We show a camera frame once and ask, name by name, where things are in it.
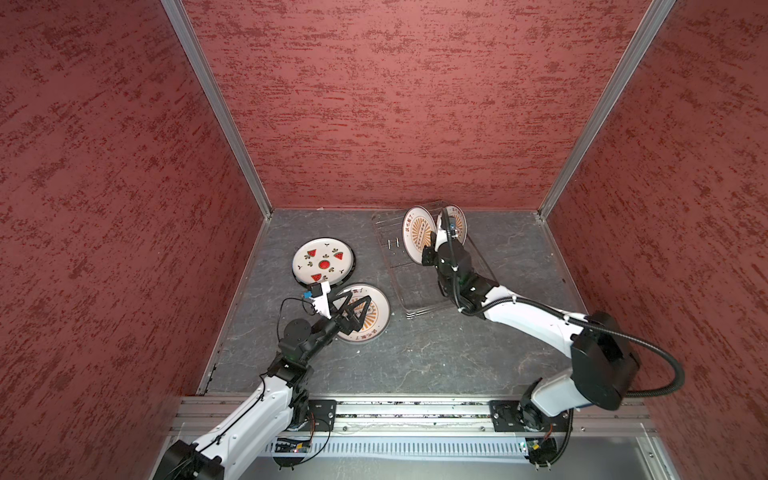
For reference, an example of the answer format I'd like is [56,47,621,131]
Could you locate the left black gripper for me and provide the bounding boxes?
[302,289,371,363]

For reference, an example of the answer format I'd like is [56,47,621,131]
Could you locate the orange sunburst plate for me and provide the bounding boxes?
[446,205,468,245]
[402,206,436,265]
[337,283,391,343]

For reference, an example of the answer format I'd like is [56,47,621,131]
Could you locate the watermelon blue rim plate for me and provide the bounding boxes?
[292,237,355,287]

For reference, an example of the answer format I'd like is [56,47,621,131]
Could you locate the black striped rim plate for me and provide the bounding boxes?
[291,238,358,292]

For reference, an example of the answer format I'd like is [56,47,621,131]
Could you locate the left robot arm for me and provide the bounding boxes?
[153,284,372,479]

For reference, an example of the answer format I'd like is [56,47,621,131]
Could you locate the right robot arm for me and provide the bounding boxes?
[421,234,640,431]

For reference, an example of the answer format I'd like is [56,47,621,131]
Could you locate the left connector board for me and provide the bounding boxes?
[274,438,313,455]

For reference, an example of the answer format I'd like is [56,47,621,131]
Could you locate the connector board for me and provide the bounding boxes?
[274,438,313,455]
[526,438,558,465]

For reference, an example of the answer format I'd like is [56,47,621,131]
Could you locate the right connector board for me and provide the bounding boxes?
[526,438,558,465]

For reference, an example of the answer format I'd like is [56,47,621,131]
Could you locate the right corner aluminium profile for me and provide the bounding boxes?
[538,0,676,222]

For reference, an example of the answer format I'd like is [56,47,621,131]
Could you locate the corner aluminium profile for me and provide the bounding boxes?
[538,0,676,222]
[161,0,274,221]

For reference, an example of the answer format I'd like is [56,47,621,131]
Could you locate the left corner aluminium profile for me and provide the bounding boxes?
[161,0,274,221]

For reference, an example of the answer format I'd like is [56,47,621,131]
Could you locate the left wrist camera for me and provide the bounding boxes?
[303,281,331,318]

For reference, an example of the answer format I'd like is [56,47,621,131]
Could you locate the wire dish rack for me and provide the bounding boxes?
[372,201,495,320]

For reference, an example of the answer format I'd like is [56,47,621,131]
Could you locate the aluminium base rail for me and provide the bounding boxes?
[146,394,682,480]

